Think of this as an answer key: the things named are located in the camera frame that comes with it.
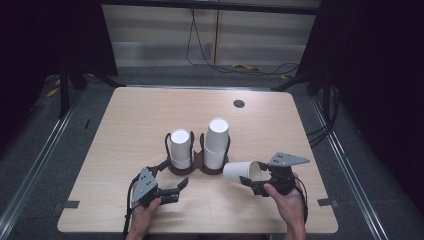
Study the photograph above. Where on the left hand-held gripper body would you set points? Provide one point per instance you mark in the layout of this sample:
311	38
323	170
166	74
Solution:
145	185

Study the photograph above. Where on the grey tape strip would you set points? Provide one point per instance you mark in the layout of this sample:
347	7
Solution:
326	202
68	204

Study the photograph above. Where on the person's left hand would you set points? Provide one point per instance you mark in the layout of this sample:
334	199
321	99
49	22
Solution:
143	218

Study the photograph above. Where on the black stand leg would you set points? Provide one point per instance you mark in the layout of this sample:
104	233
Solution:
300	78
64	93

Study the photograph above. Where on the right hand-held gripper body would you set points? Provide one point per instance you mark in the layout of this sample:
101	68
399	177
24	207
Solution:
283	176

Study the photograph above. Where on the dark round table grommet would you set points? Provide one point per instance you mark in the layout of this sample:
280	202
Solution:
239	103

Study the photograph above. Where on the white paper cup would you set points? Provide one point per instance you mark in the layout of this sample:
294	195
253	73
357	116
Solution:
180	145
237	172
217	133
213	159
181	164

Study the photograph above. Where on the black overhead bar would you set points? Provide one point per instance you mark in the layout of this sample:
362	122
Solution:
206	5

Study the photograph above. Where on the person's right hand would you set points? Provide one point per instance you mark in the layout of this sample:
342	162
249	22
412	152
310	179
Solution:
290	206

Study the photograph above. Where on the dark brown double cup holder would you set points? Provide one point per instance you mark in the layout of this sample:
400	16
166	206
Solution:
198	160

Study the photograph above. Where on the metal floor rail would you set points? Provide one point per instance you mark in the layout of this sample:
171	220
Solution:
346	166
36	156

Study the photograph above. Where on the black curtain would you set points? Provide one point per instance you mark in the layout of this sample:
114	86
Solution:
40	40
376	66

